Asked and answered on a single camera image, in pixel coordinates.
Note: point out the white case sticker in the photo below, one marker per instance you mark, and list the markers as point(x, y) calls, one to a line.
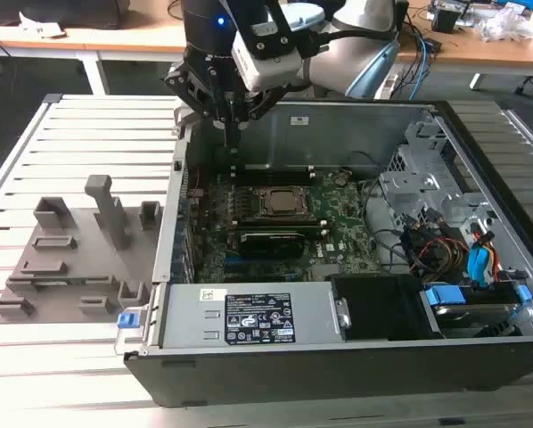
point(300, 120)

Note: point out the black RAM slot pair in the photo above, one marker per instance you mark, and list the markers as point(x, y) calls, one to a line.
point(271, 179)
point(280, 227)

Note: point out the green motherboard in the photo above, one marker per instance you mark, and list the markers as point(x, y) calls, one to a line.
point(351, 214)

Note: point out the silver coin battery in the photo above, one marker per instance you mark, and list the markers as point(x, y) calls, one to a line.
point(341, 180)

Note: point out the silver metal drive cage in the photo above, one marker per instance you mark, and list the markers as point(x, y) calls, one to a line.
point(409, 183)

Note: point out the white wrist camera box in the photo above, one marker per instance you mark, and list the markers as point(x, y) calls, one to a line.
point(271, 67)

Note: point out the white power strip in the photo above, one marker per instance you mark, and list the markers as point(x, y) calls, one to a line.
point(387, 85)

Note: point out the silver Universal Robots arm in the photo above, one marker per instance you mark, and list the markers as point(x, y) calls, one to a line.
point(338, 67)

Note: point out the black fan shroud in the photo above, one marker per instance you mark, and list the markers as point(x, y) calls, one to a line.
point(382, 307)

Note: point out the clear crumpled plastic bag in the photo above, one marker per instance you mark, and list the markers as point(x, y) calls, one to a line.
point(502, 24)

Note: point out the black graphics card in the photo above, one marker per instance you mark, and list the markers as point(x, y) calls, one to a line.
point(271, 245)

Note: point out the wooden desk with white legs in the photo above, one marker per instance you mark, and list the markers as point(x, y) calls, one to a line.
point(137, 40)

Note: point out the open black PC case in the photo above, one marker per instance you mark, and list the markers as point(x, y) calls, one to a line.
point(293, 374)

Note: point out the blue case latch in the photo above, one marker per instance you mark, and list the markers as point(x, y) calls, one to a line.
point(127, 322)

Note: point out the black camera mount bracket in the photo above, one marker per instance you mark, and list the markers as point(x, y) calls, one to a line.
point(271, 42)

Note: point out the small black speaker box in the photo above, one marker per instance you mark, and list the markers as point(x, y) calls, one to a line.
point(445, 20)

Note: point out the white crumpled paper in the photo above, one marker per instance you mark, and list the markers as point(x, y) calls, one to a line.
point(39, 29)

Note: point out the tall black box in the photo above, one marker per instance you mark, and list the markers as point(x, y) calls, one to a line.
point(402, 13)

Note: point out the black label sticker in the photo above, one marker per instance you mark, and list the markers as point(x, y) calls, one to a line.
point(259, 318)

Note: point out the silver CPU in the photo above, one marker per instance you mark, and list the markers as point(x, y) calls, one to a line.
point(282, 200)

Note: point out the grey parts rack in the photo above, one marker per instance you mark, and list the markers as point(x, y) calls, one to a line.
point(92, 263)

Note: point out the hard disk in blue carrier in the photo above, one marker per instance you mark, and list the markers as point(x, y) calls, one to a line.
point(445, 295)

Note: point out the wooden desk with clutter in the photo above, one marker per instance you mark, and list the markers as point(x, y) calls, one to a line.
point(494, 51)

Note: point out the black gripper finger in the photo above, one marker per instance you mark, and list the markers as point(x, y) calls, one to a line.
point(264, 103)
point(186, 84)

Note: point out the black box on desk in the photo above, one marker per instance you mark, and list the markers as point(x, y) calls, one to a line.
point(70, 13)

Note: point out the grey power supply unit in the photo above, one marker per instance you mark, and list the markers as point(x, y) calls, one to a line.
point(186, 321)

